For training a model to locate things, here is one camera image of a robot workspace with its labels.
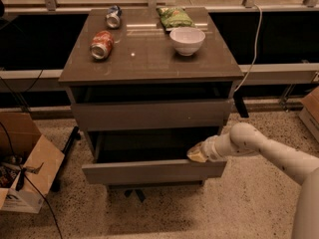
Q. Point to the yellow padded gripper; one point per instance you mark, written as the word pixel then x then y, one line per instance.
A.
pixel 209 148

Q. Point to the grey drawer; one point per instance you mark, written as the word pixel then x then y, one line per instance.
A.
pixel 132 158
pixel 149 115

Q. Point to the blue silver soda can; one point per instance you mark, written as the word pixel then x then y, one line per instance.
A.
pixel 113 17

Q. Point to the grey drawer cabinet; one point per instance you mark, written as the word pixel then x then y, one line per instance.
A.
pixel 144 67

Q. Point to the cardboard box at right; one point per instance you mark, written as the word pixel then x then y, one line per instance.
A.
pixel 310 112

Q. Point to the red soda can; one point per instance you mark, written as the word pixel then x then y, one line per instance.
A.
pixel 102 45

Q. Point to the white bowl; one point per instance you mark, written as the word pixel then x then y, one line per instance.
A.
pixel 186 40

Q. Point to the grey top drawer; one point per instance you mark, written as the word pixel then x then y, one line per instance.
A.
pixel 149 115

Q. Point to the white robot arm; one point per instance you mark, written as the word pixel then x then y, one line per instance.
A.
pixel 300 166

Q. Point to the open cardboard box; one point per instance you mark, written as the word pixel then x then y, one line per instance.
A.
pixel 20 136

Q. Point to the green chip bag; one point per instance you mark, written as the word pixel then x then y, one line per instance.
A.
pixel 174 17

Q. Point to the black bar on floor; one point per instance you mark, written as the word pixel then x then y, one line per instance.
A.
pixel 74 135

